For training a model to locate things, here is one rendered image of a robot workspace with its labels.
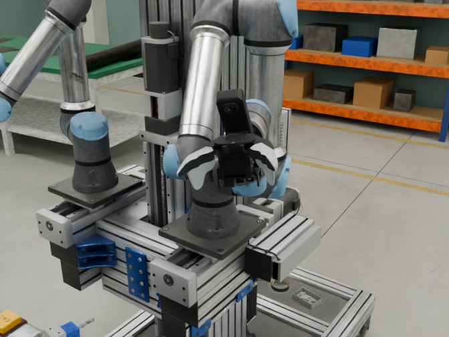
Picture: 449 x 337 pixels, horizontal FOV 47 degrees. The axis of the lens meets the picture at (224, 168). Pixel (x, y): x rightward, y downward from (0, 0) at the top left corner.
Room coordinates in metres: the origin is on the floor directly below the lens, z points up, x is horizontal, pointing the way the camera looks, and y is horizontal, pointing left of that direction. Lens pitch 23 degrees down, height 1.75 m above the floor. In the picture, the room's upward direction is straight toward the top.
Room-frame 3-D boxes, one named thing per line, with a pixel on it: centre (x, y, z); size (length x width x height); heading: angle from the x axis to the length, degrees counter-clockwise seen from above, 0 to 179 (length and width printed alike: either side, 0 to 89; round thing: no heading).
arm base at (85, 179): (1.57, 0.43, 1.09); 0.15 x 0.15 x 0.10
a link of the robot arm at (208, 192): (1.28, 0.02, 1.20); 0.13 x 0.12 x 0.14; 80
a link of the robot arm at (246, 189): (1.00, -0.04, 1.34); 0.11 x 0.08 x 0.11; 80
